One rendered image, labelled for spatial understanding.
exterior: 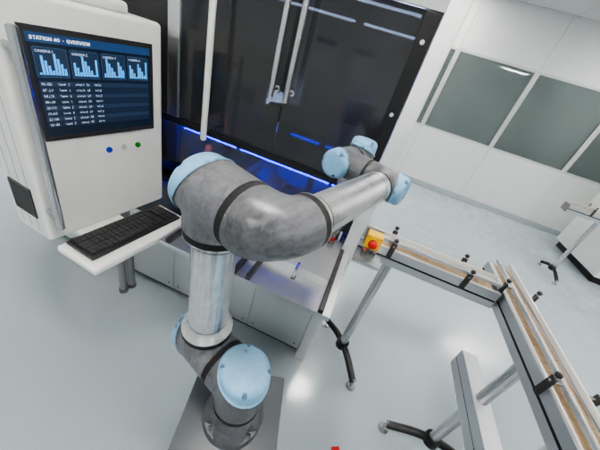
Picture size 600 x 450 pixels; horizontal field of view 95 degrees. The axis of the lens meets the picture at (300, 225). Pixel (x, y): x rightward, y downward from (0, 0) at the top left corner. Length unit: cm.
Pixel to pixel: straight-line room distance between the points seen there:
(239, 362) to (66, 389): 131
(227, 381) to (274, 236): 38
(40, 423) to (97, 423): 22
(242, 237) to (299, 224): 8
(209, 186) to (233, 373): 41
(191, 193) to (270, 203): 12
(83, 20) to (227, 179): 86
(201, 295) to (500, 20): 569
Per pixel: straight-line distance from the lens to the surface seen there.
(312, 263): 117
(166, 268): 197
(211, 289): 56
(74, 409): 183
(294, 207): 39
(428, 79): 109
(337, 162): 71
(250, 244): 38
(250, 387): 67
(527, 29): 594
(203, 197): 42
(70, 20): 117
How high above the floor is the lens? 161
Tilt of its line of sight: 32 degrees down
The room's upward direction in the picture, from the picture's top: 18 degrees clockwise
